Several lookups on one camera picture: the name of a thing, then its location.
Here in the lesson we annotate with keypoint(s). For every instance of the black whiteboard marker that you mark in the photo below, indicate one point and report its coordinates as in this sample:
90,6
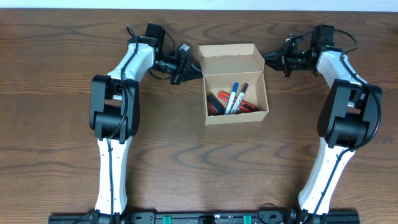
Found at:
239,99

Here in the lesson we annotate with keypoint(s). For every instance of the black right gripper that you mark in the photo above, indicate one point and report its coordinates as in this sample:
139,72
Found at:
286,60

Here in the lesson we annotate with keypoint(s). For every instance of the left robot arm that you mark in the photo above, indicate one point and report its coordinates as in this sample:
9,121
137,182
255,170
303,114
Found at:
115,113

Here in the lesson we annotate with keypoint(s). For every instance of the cardboard box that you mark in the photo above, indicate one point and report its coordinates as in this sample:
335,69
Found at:
224,65

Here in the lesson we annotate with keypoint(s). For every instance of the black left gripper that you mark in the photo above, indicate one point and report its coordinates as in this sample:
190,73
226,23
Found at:
180,68

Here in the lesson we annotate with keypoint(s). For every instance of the blue whiteboard marker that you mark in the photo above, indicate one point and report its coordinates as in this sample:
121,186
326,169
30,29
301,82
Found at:
231,98

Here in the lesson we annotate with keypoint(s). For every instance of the black mounting rail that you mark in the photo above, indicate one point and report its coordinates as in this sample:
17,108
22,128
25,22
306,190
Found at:
263,216

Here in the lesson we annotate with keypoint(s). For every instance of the red utility knife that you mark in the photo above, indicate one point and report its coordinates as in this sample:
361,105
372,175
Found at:
244,105

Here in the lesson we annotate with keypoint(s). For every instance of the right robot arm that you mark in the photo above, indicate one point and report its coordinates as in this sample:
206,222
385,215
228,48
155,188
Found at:
350,119

